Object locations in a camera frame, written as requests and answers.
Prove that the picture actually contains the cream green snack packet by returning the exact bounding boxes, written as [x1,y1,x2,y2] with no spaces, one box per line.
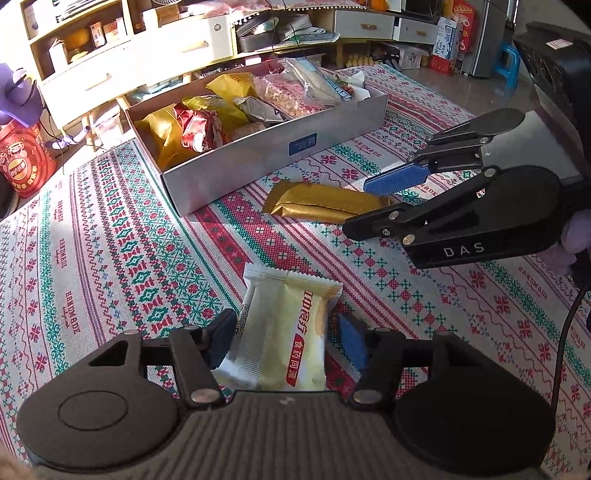
[213,263,342,391]

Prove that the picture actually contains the white tv cabinet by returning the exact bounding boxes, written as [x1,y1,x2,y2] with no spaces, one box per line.
[12,1,442,129]

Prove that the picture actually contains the red orange snack packet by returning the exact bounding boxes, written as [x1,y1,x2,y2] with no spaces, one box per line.
[174,103,228,154]

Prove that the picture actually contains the clear pink snack bag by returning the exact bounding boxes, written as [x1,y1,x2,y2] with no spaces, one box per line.
[253,74,328,118]

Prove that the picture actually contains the small yellow chip bag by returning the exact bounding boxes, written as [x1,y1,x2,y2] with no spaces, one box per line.
[181,95,249,137]

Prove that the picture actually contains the clear blue wafer packet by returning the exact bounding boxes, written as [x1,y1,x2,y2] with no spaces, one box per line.
[280,57,353,106]

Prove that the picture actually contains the grey white snack packet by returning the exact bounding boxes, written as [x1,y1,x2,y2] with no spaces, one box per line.
[233,96,283,125]

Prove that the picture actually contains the white blue-text snack bag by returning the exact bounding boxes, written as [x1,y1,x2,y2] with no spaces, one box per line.
[341,71,370,101]

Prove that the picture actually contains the blue plastic stool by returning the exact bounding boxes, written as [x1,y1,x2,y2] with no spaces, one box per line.
[494,42,521,90]

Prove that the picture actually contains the large yellow snack bag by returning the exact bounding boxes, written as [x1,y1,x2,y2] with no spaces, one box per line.
[205,73,259,103]

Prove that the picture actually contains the orange cracker packet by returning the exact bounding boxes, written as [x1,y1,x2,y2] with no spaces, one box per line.
[231,122,266,141]

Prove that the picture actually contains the red round tin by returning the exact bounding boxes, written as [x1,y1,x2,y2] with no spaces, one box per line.
[0,120,57,199]

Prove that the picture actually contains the purple toy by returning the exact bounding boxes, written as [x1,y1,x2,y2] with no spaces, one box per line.
[0,63,43,128]

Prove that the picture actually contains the gold snack bar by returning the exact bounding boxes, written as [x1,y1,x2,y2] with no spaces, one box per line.
[263,180,394,224]

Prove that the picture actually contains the white cardboard box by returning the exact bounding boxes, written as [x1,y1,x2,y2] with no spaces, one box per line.
[125,73,388,217]

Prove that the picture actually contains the patterned woven tablecloth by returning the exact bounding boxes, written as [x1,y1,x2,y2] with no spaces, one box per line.
[1,66,590,479]

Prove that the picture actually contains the black cable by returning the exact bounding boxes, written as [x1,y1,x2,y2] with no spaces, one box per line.
[549,280,591,414]

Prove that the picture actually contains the right hand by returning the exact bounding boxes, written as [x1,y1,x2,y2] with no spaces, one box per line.
[539,209,591,275]

